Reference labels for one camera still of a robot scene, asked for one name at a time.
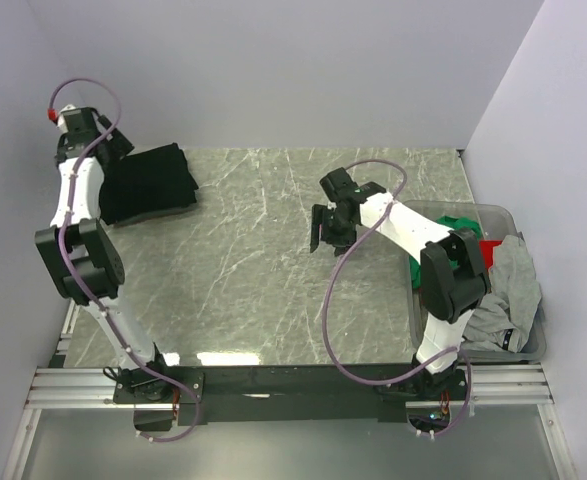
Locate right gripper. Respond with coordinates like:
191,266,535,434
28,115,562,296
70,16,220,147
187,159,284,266
309,204,357,257

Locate black t-shirt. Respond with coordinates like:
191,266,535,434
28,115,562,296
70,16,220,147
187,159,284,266
99,143,199,225

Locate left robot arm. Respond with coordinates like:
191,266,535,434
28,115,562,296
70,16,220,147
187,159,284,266
35,104,173,402

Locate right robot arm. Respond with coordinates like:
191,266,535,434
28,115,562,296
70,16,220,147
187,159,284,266
310,168,490,399

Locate green t-shirt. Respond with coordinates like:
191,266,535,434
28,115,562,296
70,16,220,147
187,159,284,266
409,215,483,289

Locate red t-shirt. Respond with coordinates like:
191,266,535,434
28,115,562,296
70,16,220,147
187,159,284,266
479,240,502,269

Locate gray t-shirt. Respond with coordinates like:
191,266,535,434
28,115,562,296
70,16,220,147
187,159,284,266
463,235,542,353

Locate black base beam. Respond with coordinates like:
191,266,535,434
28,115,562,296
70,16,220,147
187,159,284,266
112,364,468,432

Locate clear plastic bin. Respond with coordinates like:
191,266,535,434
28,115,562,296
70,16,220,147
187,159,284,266
406,200,546,363

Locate aluminium rail frame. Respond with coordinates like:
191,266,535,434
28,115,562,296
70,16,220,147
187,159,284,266
2,149,574,480

